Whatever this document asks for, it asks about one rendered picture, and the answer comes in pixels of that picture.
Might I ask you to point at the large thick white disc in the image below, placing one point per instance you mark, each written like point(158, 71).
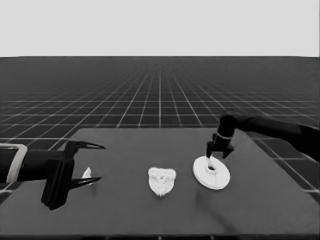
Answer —
point(218, 180)

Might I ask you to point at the round white carrier with pins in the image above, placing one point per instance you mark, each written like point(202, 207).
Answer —
point(169, 184)

